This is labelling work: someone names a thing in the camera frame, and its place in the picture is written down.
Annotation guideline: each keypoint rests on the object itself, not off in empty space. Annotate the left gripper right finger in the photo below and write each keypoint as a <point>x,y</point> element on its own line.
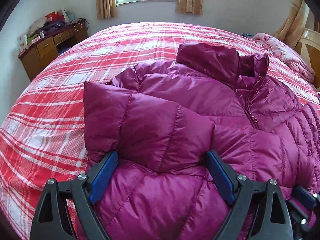
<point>260,204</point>

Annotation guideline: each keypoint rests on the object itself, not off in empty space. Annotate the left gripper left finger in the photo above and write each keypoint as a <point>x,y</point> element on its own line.
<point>52,219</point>

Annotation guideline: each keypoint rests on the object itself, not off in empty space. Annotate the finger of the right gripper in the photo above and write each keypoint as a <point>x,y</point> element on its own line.
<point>303,197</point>

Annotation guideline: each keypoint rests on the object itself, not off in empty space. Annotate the magenta puffer jacket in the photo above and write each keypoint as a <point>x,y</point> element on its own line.
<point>163,117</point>

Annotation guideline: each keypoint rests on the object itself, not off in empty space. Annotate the red plaid bed cover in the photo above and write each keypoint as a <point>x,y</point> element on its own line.
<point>42,136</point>

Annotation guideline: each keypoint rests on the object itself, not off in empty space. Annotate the pink folded quilt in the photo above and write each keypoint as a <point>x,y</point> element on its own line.
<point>287,56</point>

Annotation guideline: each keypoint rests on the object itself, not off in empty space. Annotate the wooden headboard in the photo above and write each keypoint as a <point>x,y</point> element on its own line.
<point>308,48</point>

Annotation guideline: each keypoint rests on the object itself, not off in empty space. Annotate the brown wooden desk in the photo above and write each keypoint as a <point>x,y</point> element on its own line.
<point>40,54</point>

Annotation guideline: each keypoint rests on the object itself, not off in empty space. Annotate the side beige curtain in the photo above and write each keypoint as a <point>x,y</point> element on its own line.
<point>292,28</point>

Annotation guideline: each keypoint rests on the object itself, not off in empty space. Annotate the clutter pile on desk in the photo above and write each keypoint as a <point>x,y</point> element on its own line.
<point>44,26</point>

